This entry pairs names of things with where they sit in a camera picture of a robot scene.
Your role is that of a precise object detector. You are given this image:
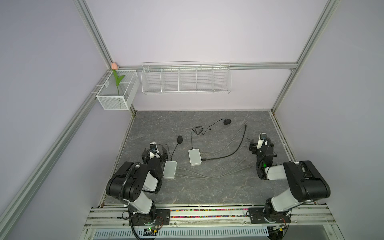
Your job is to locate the black power adapter small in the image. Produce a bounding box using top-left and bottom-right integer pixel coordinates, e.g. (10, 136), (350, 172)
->
(191, 118), (232, 150)

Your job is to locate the grey ethernet cable curved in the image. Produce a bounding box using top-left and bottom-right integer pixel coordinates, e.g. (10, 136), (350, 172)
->
(200, 121), (248, 155)

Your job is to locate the white wire basket long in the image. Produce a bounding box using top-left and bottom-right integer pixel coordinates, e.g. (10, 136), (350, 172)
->
(141, 61), (232, 94)

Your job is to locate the front aluminium rail base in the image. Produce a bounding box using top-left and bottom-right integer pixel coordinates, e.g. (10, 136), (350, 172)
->
(80, 205), (343, 240)

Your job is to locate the black ethernet cable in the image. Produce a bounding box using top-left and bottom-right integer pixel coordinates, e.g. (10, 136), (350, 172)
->
(201, 124), (248, 162)

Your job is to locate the artificial pink tulip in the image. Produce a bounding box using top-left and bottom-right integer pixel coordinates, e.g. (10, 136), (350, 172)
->
(111, 63), (125, 96)

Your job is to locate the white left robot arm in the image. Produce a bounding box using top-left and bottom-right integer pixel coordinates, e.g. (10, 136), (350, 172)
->
(106, 145), (168, 225)

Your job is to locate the white network switch box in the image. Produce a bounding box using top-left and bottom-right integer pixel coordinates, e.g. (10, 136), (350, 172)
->
(188, 149), (202, 166)

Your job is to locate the aluminium frame rail right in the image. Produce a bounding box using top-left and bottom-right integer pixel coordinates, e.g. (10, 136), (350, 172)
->
(267, 113), (323, 212)

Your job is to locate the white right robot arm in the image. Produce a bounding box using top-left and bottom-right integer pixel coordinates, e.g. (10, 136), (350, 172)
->
(249, 138), (331, 223)

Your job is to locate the black power adapter large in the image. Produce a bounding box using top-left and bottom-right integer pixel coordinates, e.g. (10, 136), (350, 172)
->
(158, 136), (183, 160)

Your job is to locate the white mesh basket small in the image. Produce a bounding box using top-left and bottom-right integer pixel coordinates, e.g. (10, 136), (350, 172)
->
(96, 70), (140, 111)

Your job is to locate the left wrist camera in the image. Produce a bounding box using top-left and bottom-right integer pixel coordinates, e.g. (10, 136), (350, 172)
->
(150, 142), (161, 159)

